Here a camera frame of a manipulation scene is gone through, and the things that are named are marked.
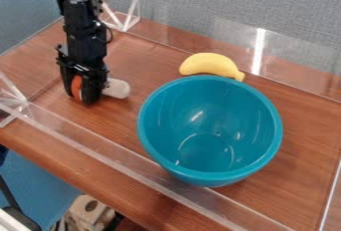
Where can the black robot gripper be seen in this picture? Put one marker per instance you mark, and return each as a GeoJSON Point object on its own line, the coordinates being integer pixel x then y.
{"type": "Point", "coordinates": [81, 59]}

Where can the plush mushroom with orange cap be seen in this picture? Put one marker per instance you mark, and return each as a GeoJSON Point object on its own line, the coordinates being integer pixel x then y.
{"type": "Point", "coordinates": [117, 89]}

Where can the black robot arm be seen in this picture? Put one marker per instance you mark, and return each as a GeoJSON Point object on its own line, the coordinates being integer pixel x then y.
{"type": "Point", "coordinates": [82, 9]}

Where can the blue plastic bowl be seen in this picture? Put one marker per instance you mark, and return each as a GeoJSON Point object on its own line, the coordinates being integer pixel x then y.
{"type": "Point", "coordinates": [211, 129]}

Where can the clear acrylic front barrier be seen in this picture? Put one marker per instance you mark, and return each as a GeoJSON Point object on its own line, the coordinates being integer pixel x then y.
{"type": "Point", "coordinates": [221, 209]}

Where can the clear acrylic barrier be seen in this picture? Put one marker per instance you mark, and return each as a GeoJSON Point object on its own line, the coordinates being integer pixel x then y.
{"type": "Point", "coordinates": [221, 209]}
{"type": "Point", "coordinates": [287, 60]}

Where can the yellow plush banana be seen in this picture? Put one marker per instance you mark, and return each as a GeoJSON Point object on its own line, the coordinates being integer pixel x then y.
{"type": "Point", "coordinates": [211, 63]}

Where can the beige block with hole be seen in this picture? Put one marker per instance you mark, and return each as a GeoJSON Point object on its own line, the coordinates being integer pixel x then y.
{"type": "Point", "coordinates": [89, 214]}

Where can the clear acrylic back barrier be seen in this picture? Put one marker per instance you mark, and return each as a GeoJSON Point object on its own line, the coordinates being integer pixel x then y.
{"type": "Point", "coordinates": [287, 60]}

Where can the clear acrylic corner bracket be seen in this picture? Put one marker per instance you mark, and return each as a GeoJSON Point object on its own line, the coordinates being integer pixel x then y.
{"type": "Point", "coordinates": [122, 21]}

